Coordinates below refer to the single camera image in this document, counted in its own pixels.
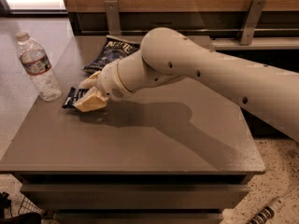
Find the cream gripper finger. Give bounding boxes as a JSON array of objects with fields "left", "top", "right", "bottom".
[
  {"left": 78, "top": 71, "right": 101, "bottom": 89},
  {"left": 74, "top": 87, "right": 109, "bottom": 112}
]

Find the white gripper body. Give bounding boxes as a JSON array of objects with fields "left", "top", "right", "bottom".
[{"left": 96, "top": 59, "right": 132, "bottom": 102}]

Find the blue rxbar blueberry bar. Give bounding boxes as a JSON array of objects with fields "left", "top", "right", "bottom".
[{"left": 63, "top": 87, "right": 88, "bottom": 109}]

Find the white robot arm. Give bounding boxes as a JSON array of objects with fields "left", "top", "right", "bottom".
[{"left": 74, "top": 28, "right": 299, "bottom": 141}]

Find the clear plastic water bottle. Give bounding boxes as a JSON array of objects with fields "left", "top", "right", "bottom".
[{"left": 15, "top": 31, "right": 62, "bottom": 102}]

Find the blue kettle chips bag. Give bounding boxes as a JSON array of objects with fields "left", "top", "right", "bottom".
[{"left": 82, "top": 35, "right": 140, "bottom": 74}]

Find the grey drawer cabinet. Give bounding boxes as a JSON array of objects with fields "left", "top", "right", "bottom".
[{"left": 0, "top": 35, "right": 266, "bottom": 224}]

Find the upper grey drawer front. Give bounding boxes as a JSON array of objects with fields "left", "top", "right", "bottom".
[{"left": 21, "top": 184, "right": 248, "bottom": 210}]

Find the grey drawer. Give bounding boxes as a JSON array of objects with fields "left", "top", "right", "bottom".
[
  {"left": 54, "top": 213, "right": 222, "bottom": 224},
  {"left": 21, "top": 184, "right": 248, "bottom": 210}
]

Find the lower grey drawer front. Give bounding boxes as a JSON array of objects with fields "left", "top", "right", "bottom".
[{"left": 54, "top": 213, "right": 222, "bottom": 224}]

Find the black object on floor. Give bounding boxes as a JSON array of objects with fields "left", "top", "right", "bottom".
[{"left": 0, "top": 191, "right": 43, "bottom": 224}]

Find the white power strip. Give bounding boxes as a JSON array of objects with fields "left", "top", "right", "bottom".
[{"left": 247, "top": 186, "right": 299, "bottom": 224}]

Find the left metal bracket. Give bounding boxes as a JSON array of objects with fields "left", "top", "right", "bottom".
[{"left": 105, "top": 0, "right": 121, "bottom": 35}]

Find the metal bracket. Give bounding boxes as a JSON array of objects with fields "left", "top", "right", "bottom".
[
  {"left": 239, "top": 0, "right": 266, "bottom": 46},
  {"left": 105, "top": 0, "right": 121, "bottom": 35}
]

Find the wire basket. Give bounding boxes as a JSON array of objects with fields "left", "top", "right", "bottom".
[{"left": 18, "top": 196, "right": 42, "bottom": 215}]

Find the right metal bracket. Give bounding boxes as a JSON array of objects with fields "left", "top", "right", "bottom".
[{"left": 239, "top": 0, "right": 266, "bottom": 46}]

